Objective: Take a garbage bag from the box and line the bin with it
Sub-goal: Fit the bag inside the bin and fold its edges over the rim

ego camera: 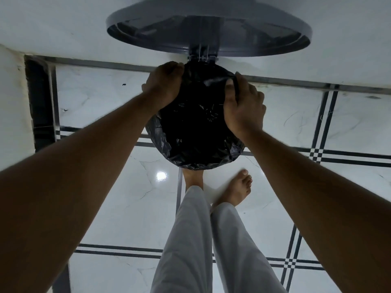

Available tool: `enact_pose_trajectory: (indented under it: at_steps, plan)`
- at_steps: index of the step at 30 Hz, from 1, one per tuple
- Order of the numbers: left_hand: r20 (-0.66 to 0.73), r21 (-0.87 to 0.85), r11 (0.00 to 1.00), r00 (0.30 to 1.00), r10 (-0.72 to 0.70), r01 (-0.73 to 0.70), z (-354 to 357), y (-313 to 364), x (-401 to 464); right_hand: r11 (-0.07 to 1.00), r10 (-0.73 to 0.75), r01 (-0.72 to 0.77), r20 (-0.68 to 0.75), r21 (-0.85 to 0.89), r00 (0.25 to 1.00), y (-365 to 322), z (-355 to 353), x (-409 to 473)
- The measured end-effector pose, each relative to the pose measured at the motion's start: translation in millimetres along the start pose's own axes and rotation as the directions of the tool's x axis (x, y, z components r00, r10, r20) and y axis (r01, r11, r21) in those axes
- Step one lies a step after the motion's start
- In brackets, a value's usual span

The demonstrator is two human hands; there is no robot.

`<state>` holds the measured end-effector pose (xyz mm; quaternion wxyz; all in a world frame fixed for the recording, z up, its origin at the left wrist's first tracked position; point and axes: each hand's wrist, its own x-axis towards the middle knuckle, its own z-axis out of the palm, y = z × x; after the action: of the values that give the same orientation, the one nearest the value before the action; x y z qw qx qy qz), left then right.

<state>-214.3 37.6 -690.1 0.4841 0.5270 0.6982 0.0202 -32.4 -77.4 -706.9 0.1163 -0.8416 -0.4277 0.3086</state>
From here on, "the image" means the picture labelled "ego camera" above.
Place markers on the person's left hand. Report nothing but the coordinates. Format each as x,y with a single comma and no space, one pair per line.
162,86

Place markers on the person's right hand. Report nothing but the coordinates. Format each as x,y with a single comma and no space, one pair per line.
246,111

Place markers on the person's right thumb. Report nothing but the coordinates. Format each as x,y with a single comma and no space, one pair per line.
229,91

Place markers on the person's left fingers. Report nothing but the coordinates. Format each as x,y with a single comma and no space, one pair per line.
174,67

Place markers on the black plastic garbage bag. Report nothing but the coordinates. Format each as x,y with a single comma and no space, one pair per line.
195,125

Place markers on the person's left forearm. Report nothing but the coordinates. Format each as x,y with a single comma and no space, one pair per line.
76,180

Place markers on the person's right forearm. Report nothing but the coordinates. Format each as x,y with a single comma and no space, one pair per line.
320,204

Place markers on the grey round bin lid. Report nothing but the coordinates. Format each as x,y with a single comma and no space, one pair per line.
210,27

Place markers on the person's left foot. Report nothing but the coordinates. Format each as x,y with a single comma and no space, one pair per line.
193,179

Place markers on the person's foot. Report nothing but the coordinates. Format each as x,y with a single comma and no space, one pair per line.
236,187
193,179

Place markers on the person's right foot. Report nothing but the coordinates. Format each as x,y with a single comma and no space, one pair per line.
236,187

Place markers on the light grey trousers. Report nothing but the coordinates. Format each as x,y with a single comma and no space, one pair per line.
195,250

